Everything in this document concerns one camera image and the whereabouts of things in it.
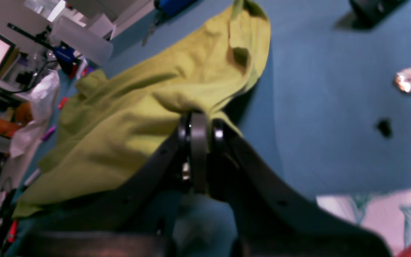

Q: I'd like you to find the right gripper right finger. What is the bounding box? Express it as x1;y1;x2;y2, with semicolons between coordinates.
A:
208;119;391;257

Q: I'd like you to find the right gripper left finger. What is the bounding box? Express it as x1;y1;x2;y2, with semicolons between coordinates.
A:
20;113;208;257

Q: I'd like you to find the olive green t-shirt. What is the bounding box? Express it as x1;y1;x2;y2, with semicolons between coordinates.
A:
13;0;271;218

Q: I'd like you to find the white black marker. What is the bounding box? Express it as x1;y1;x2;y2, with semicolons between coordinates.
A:
23;168;41;187

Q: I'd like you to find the orange black screwdriver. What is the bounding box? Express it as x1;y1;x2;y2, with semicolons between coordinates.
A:
6;220;18;244

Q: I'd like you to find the pink glue tube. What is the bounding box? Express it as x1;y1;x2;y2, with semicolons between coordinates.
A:
41;125;57;142

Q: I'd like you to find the blue table cloth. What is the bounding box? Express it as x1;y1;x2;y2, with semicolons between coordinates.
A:
2;0;411;257

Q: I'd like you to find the small black screw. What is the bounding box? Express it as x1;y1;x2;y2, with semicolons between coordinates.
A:
375;119;393;138

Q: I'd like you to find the brown bread item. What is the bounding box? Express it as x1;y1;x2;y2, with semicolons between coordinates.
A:
14;101;33;126

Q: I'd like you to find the white plastic bag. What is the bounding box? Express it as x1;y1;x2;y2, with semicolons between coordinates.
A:
0;70;61;193

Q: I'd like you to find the blue bar clamp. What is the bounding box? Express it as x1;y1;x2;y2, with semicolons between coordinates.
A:
7;23;80;79

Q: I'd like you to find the silver carabiner clip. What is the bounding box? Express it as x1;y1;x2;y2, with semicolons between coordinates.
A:
141;13;162;46

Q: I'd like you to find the blue clamp block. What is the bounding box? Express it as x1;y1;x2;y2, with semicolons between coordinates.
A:
154;0;196;16

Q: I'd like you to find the black remote control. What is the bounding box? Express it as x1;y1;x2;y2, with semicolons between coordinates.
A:
335;0;407;31

